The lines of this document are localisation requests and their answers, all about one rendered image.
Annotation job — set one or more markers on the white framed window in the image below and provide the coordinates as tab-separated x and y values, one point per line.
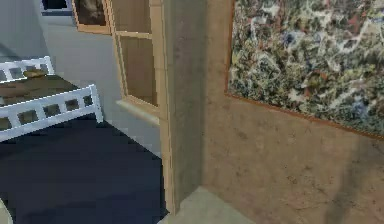
55	6

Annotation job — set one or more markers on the white slatted bed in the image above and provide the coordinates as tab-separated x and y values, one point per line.
43	103

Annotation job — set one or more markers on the speckled framed wall painting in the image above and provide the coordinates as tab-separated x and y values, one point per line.
306	63

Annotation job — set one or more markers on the wood framed wall picture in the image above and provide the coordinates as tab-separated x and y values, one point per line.
90	15

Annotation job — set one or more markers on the light wood room door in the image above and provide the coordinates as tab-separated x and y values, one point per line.
138	63

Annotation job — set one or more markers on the brown pillow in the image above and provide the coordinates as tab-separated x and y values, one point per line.
34	73

